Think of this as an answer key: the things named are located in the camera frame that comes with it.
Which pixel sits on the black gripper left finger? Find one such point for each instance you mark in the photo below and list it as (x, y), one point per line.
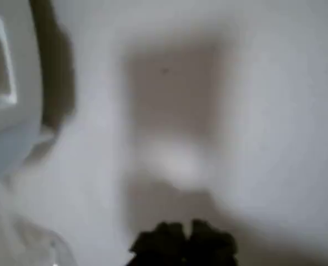
(163, 243)

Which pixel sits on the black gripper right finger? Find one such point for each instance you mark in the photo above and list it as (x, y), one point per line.
(213, 246)

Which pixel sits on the clear plastic water bottle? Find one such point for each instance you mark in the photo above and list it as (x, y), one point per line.
(47, 243)

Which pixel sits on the white rice cooker body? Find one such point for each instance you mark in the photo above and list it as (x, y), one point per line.
(2, 133)

